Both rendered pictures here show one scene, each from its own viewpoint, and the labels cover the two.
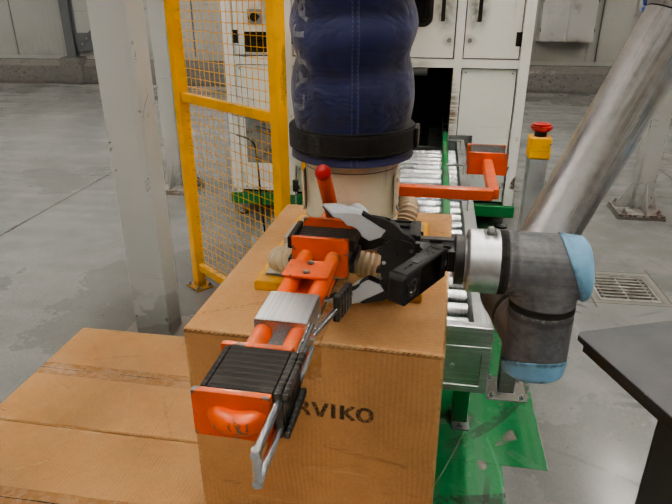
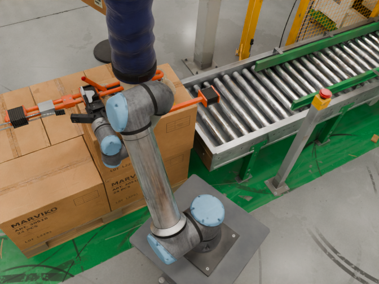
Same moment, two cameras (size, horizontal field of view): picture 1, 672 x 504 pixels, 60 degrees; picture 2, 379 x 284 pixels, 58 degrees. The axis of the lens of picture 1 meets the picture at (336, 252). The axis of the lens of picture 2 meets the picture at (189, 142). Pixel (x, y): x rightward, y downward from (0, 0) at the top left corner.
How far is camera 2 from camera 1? 1.58 m
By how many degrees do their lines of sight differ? 46
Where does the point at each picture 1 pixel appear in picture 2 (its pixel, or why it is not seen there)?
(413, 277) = (74, 118)
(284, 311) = (43, 106)
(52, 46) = not seen: outside the picture
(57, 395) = (100, 76)
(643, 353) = (194, 194)
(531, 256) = (97, 134)
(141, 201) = (204, 10)
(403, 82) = (130, 62)
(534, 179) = (310, 114)
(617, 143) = not seen: hidden behind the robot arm
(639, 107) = not seen: hidden behind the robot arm
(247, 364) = (16, 112)
